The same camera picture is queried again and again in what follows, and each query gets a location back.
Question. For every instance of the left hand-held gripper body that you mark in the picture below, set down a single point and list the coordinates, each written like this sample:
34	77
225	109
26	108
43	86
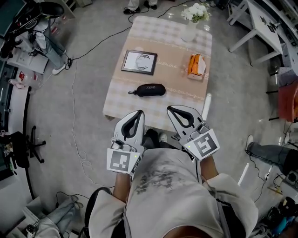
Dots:
118	160

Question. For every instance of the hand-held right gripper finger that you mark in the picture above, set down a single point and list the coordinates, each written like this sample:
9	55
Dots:
196	118
178	126

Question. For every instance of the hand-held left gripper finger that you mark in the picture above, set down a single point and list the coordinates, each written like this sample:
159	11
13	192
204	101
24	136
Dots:
118	130
141	130

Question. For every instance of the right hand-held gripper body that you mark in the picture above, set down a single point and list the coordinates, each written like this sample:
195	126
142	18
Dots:
202	145

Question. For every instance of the black glasses case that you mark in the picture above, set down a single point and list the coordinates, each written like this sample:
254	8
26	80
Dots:
151	90

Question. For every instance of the person's left forearm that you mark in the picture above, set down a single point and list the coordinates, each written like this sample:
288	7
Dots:
121	188

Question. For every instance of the person's right forearm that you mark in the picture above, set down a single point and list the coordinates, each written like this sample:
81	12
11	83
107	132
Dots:
208	168

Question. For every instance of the person's white right shoe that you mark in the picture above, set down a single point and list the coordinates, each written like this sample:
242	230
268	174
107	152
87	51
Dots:
163	137

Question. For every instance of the beige checked tablecloth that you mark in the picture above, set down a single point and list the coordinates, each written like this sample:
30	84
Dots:
172	76

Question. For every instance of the orange tissue pack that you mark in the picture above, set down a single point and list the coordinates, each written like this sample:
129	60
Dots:
195	66

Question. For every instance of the person's white shirt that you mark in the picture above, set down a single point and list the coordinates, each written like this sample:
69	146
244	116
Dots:
163	197

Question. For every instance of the black framed antler picture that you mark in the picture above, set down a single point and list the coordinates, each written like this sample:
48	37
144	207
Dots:
139	61

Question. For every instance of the black power adapter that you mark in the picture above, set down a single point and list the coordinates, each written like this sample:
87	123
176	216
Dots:
69	61

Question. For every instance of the white vase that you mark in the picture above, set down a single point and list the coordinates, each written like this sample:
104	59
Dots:
189	33

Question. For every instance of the pink jacket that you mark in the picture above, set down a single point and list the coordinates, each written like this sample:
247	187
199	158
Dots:
289	102

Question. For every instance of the white curved counter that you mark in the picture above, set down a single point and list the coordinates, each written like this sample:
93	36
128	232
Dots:
19	111

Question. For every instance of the black office chair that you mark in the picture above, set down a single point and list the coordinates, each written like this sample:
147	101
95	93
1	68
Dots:
18	148

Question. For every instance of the row of clear water jugs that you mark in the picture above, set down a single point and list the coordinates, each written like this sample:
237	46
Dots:
30	79

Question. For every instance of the pink plush toy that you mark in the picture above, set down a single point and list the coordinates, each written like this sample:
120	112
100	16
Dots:
17	83

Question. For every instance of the white desk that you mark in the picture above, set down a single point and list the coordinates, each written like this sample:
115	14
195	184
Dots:
260	23

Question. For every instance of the white cubby shelf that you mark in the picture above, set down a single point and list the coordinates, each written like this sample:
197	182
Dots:
69	7

